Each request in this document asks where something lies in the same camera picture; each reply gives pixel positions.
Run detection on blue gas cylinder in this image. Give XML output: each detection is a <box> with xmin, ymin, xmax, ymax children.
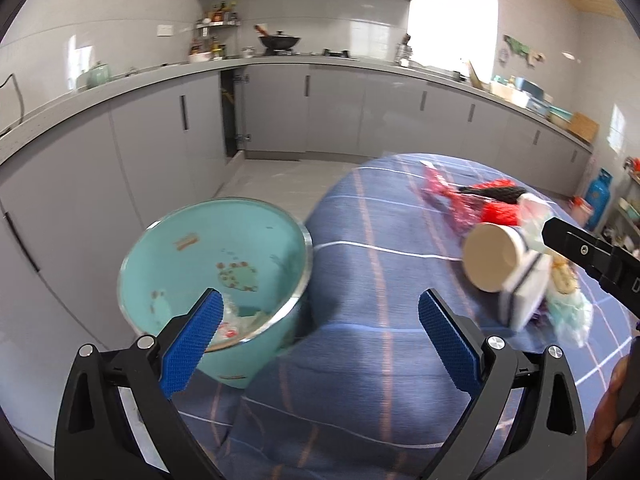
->
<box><xmin>585</xmin><ymin>168</ymin><xmax>613</xmax><ymax>231</ymax></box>

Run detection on spice rack with bottles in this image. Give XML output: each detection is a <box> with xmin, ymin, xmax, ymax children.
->
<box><xmin>189</xmin><ymin>0</ymin><xmax>241</xmax><ymax>63</ymax></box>

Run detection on metal storage shelf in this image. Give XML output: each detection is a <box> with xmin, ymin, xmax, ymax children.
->
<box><xmin>601</xmin><ymin>157</ymin><xmax>640</xmax><ymax>259</ymax></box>

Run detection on red foam fruit net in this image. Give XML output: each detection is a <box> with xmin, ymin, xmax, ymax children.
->
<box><xmin>473</xmin><ymin>179</ymin><xmax>519</xmax><ymax>226</ymax></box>

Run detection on grey kitchen cabinets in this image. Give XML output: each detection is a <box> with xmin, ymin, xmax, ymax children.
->
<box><xmin>1</xmin><ymin>61</ymin><xmax>592</xmax><ymax>446</ymax></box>

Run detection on black foam fruit net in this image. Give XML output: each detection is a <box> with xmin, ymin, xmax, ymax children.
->
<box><xmin>458</xmin><ymin>185</ymin><xmax>527</xmax><ymax>205</ymax></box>

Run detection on clear plastic wrapper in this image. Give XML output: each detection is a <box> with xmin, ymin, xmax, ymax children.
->
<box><xmin>518</xmin><ymin>192</ymin><xmax>593</xmax><ymax>348</ymax></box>

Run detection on white blue paper cup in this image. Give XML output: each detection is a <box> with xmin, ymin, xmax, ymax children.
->
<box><xmin>462</xmin><ymin>222</ymin><xmax>552</xmax><ymax>332</ymax></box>

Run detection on white storage box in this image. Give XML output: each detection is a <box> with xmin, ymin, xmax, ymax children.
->
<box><xmin>489</xmin><ymin>75</ymin><xmax>532</xmax><ymax>108</ymax></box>

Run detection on cardboard box on counter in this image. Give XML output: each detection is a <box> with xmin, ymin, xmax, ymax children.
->
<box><xmin>567</xmin><ymin>112</ymin><xmax>599</xmax><ymax>144</ymax></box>

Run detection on black wok on stove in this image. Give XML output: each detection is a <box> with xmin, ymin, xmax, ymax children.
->
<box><xmin>254</xmin><ymin>24</ymin><xmax>300</xmax><ymax>55</ymax></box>

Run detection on pink plastic wrapper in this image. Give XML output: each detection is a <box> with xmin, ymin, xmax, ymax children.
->
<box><xmin>421</xmin><ymin>160</ymin><xmax>484</xmax><ymax>233</ymax></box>

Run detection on person's right hand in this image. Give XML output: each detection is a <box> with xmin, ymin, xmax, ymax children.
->
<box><xmin>586</xmin><ymin>356</ymin><xmax>634</xmax><ymax>466</ymax></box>

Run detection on utensil holder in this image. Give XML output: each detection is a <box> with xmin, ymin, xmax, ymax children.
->
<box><xmin>394</xmin><ymin>32</ymin><xmax>412</xmax><ymax>67</ymax></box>

